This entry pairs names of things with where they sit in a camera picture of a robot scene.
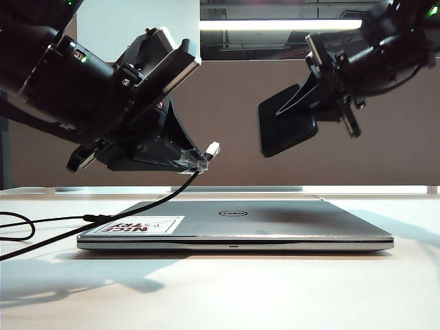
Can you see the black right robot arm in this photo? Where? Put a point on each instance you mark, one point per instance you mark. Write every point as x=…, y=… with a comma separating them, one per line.
x=395, y=51

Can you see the red ceiling sign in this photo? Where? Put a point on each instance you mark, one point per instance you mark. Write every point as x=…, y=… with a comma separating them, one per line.
x=294, y=54

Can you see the white Nice Try sticker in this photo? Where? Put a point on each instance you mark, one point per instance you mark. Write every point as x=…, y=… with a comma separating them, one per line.
x=161, y=225

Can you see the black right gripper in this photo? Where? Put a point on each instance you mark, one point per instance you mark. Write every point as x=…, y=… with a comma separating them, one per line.
x=340, y=82

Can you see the white ceiling light strip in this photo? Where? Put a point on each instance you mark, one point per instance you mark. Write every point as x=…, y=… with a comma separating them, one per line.
x=275, y=24

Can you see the grey bar under partition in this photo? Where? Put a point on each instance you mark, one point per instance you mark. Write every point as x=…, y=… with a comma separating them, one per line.
x=237, y=189

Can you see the silver Dell laptop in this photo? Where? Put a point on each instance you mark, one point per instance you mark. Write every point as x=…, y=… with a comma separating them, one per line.
x=240, y=230

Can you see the white partition clamp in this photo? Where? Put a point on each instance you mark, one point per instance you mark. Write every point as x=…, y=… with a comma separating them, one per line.
x=51, y=191

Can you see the black smartphone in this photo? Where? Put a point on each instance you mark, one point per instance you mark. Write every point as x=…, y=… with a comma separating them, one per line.
x=285, y=137

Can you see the brown desk partition panel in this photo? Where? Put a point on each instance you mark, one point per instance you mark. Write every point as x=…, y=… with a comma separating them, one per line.
x=233, y=120

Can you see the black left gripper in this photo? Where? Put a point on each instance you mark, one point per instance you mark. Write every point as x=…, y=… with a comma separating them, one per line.
x=165, y=75

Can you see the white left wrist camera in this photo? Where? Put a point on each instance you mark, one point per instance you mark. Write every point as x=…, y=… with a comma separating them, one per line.
x=154, y=48

